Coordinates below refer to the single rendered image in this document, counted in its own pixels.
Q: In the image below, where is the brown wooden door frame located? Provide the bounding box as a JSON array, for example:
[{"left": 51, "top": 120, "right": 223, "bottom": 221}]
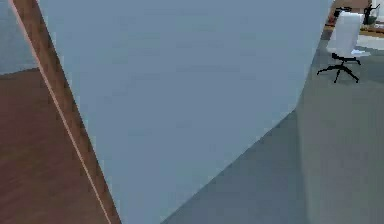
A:
[{"left": 8, "top": 0, "right": 123, "bottom": 224}]

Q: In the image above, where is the black desk lamp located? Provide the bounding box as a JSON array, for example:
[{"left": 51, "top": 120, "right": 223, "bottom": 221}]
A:
[{"left": 363, "top": 3, "right": 382, "bottom": 26}]

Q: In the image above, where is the brown wooden desk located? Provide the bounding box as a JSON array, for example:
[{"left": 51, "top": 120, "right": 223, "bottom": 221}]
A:
[{"left": 325, "top": 0, "right": 384, "bottom": 38}]

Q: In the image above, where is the white office chair black base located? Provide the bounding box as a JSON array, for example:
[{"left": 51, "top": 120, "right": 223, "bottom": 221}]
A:
[{"left": 316, "top": 11, "right": 365, "bottom": 84}]

